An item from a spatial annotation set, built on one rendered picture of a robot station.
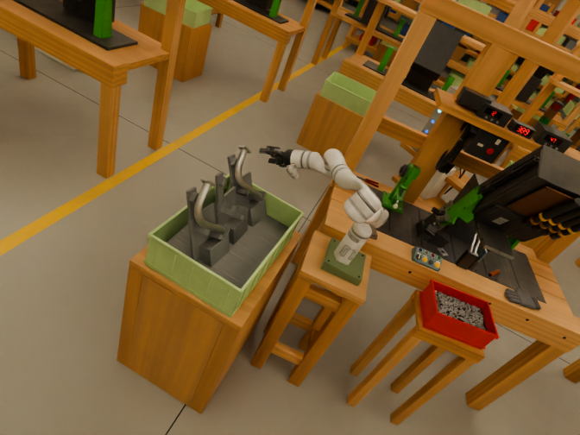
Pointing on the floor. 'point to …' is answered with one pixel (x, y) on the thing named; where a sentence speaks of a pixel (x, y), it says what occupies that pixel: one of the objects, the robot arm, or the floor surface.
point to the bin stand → (467, 356)
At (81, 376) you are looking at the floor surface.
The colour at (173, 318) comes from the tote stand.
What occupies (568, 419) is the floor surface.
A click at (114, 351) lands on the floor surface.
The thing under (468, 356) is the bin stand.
